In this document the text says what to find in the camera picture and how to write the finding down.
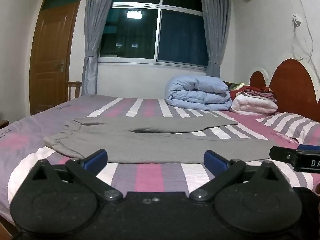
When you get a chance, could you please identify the white cable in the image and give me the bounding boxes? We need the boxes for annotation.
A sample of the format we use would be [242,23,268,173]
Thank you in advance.
[291,0,315,61]

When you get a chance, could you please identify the grey pants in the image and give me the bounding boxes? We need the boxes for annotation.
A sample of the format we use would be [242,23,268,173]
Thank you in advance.
[43,116,277,164]

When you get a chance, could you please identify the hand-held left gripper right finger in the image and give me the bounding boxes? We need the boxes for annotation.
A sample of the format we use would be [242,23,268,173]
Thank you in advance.
[189,150,283,203]

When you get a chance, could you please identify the red wooden headboard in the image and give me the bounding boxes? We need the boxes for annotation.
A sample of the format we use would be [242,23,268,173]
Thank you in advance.
[249,58,320,123]

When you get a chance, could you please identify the wooden chair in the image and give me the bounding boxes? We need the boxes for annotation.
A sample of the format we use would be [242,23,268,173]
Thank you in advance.
[68,81,83,101]

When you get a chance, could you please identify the folded white blanket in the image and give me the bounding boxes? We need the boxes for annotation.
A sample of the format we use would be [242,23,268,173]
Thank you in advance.
[231,94,279,116]

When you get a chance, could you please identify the sliding glass window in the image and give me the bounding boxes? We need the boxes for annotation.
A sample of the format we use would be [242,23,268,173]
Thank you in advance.
[99,0,209,68]

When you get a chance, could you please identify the folded light blue duvet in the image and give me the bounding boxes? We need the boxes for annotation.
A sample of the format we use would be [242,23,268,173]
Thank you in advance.
[165,75,233,112]

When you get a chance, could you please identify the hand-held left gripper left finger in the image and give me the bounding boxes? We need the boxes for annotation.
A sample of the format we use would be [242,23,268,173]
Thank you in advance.
[30,149,123,202]

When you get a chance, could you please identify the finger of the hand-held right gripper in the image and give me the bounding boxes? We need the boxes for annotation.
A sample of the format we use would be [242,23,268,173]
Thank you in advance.
[269,146,298,166]

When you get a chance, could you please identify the striped pillow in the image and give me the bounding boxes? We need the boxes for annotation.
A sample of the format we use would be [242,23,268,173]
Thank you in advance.
[257,112,320,146]

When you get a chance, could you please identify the brown wooden door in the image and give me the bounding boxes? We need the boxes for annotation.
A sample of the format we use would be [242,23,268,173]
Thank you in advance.
[29,0,86,116]

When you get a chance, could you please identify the stack of red folded clothes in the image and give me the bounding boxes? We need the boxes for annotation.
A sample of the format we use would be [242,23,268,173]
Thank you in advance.
[224,81,277,102]

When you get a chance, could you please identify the striped pink purple bed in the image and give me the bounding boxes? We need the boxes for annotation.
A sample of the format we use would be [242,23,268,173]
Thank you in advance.
[0,94,320,230]

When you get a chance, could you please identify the grey curtain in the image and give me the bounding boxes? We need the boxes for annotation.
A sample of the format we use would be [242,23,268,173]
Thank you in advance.
[198,0,232,78]
[82,0,119,96]

